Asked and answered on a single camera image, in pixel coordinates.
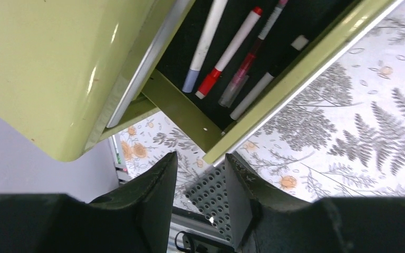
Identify dark grey studded plate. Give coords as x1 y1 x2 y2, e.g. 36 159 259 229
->
185 164 233 243

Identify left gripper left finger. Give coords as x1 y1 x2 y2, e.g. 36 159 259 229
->
0 152 178 252

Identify blue white marker pen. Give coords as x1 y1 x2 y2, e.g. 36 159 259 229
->
181 0 228 93

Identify black pen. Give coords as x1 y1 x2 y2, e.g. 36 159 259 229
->
229 34 311 120

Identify red marker pen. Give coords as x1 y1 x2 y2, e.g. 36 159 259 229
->
195 6 263 100

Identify yellow-green drawer cabinet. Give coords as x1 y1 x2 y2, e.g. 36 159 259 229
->
0 1 399 164

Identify clear red gel pen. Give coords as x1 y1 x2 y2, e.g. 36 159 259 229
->
218 0 288 108

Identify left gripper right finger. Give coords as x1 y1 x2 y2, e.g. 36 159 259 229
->
225 154 405 252

